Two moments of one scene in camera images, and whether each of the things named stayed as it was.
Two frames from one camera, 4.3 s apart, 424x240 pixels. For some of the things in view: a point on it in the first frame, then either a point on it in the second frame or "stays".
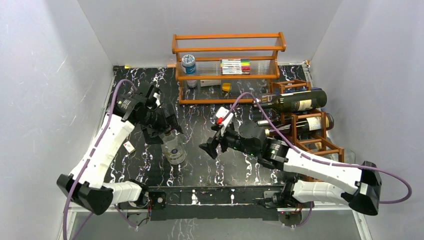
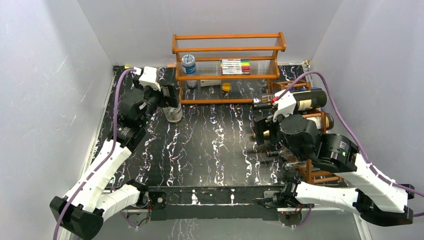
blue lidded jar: x=188 y=64 stays
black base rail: x=241 y=203 stays
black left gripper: x=168 y=124 to x=172 y=99
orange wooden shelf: x=226 y=68 stays
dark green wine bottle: x=298 y=101 stays
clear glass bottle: x=173 y=148 to x=173 y=114
